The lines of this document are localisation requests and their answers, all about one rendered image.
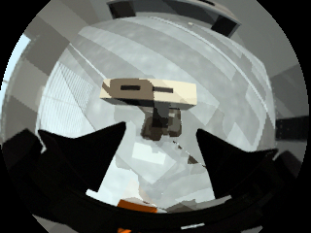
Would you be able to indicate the black two-prong plug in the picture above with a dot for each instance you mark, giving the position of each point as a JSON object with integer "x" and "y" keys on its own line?
{"x": 160, "y": 116}

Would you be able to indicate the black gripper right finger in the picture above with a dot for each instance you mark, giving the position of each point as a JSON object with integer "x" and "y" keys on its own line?
{"x": 228, "y": 165}

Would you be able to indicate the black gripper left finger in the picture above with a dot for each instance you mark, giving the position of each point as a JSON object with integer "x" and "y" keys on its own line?
{"x": 89, "y": 155}

